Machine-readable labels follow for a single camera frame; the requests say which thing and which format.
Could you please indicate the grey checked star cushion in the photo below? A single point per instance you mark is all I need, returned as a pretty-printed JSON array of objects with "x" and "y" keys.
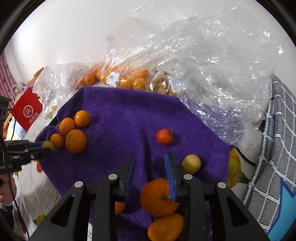
[{"x": 270, "y": 196}]

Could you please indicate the cardboard box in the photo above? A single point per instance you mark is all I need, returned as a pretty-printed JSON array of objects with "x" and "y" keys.
[{"x": 35, "y": 76}]

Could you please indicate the fingers of the left gripper seen outside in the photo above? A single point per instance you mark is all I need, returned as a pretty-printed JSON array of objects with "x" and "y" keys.
[{"x": 34, "y": 151}]

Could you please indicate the bagged oranges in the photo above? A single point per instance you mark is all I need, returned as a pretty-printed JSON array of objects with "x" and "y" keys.
[{"x": 125, "y": 76}]

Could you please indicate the large orange with spots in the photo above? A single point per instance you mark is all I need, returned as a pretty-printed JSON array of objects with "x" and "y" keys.
[{"x": 166, "y": 227}]

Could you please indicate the small orange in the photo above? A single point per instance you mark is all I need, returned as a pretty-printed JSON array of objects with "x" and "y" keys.
[
  {"x": 48, "y": 144},
  {"x": 57, "y": 140},
  {"x": 119, "y": 207}
]

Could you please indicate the left hand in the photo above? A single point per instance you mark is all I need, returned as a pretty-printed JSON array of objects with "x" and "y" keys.
[{"x": 6, "y": 197}]

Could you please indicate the red paper bag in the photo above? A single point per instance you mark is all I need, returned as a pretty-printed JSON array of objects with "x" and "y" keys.
[{"x": 27, "y": 109}]

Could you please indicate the large clear plastic bag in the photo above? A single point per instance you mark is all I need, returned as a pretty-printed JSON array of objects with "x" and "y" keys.
[{"x": 220, "y": 66}]

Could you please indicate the small yellow green fruit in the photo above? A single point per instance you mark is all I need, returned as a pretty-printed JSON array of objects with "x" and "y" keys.
[{"x": 191, "y": 163}]

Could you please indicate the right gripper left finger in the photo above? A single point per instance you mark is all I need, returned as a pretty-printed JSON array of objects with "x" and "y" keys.
[{"x": 125, "y": 173}]

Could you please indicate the purple towel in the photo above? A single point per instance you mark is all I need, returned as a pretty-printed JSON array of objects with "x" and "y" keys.
[{"x": 124, "y": 121}]

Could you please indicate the small orange oval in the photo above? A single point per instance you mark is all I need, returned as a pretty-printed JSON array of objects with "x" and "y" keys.
[{"x": 66, "y": 125}]

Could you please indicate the small clear plastic bag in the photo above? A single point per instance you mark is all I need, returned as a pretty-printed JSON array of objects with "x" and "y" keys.
[{"x": 54, "y": 86}]

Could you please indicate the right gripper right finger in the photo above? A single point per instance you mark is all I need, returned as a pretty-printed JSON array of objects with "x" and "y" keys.
[{"x": 174, "y": 178}]

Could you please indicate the small red fruit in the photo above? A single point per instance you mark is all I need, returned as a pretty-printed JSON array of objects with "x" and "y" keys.
[{"x": 164, "y": 137}]

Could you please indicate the pink curtain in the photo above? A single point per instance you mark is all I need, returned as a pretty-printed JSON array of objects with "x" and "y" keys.
[{"x": 7, "y": 82}]

